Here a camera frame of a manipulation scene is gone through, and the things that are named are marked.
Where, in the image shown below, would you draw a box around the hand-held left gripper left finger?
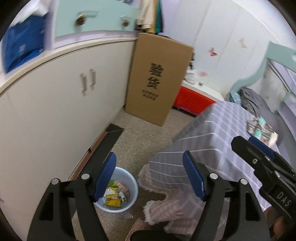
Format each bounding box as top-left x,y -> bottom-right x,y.
27,152 -> 117,241

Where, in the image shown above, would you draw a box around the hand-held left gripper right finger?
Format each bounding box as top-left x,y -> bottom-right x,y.
182,150 -> 271,241

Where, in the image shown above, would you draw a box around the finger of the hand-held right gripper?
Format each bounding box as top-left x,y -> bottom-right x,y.
248,136 -> 296,180
231,136 -> 296,220

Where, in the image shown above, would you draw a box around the yellow carton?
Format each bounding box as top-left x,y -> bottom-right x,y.
106,188 -> 119,199

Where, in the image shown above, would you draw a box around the beige wrapper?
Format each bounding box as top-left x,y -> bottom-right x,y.
117,183 -> 130,204

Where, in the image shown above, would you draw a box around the light blue plastic bin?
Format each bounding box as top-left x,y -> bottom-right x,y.
94,166 -> 139,212

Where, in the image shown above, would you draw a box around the person's right hand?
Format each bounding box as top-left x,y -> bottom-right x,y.
264,207 -> 286,241

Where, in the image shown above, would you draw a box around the pink plaid table skirt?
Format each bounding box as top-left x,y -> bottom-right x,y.
126,162 -> 208,241

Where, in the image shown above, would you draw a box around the black floor mat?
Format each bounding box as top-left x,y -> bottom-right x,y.
67,123 -> 124,181

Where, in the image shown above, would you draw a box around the grey checked tablecloth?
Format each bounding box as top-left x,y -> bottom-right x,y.
148,102 -> 281,209

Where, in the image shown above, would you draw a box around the grey quilt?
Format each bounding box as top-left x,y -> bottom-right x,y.
238,88 -> 278,126

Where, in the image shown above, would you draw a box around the blue plaid pillow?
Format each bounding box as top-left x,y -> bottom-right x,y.
229,91 -> 242,103

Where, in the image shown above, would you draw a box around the red storage box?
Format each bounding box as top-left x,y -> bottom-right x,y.
172,80 -> 223,115

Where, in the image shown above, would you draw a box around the cream low cabinet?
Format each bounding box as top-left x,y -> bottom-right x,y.
0,35 -> 139,232

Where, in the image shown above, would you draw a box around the white plastic bag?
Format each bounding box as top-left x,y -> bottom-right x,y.
185,67 -> 197,85

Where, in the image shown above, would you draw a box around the large cardboard box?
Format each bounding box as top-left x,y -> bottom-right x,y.
125,32 -> 194,127

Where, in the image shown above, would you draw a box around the green hanging jacket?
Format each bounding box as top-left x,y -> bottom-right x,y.
154,0 -> 165,34

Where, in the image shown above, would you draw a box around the blue plastic package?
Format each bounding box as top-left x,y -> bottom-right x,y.
2,13 -> 48,73

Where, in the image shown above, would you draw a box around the mint drawer unit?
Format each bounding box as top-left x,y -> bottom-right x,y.
50,0 -> 139,50

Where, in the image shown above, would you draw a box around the cream hanging jacket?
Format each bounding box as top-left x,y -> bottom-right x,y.
135,0 -> 155,29

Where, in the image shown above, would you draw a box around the mint bunk bed frame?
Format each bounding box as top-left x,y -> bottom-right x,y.
229,40 -> 296,116

